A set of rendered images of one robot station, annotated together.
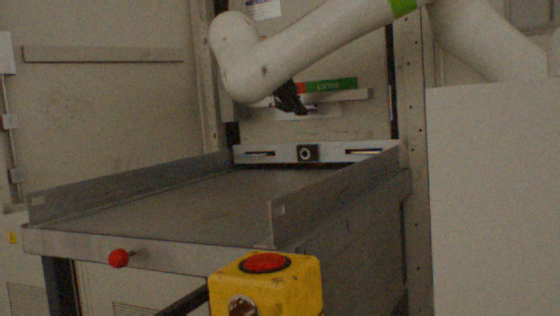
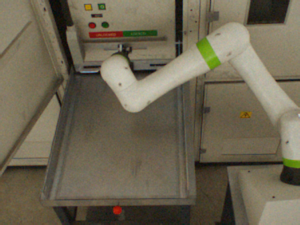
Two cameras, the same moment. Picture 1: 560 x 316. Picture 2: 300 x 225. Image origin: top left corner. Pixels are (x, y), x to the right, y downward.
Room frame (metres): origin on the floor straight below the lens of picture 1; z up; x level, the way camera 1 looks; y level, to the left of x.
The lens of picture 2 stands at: (0.08, 0.39, 2.16)
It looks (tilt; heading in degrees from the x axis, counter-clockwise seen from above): 50 degrees down; 336
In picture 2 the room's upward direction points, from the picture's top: 5 degrees counter-clockwise
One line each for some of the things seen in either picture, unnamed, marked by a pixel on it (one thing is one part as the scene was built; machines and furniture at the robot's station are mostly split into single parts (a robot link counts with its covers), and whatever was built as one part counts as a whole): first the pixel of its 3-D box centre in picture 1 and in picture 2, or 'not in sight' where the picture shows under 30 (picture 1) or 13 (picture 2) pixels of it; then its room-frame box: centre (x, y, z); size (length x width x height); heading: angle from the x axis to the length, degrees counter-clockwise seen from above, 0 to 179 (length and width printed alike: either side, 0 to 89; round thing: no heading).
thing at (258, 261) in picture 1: (264, 266); not in sight; (0.43, 0.02, 0.90); 0.04 x 0.04 x 0.02
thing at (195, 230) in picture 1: (241, 206); (124, 134); (1.08, 0.10, 0.82); 0.68 x 0.62 x 0.06; 151
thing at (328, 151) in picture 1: (312, 151); (127, 62); (1.43, -0.09, 0.89); 0.54 x 0.05 x 0.06; 61
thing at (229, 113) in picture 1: (232, 92); (76, 44); (1.46, 0.13, 1.09); 0.08 x 0.05 x 0.17; 151
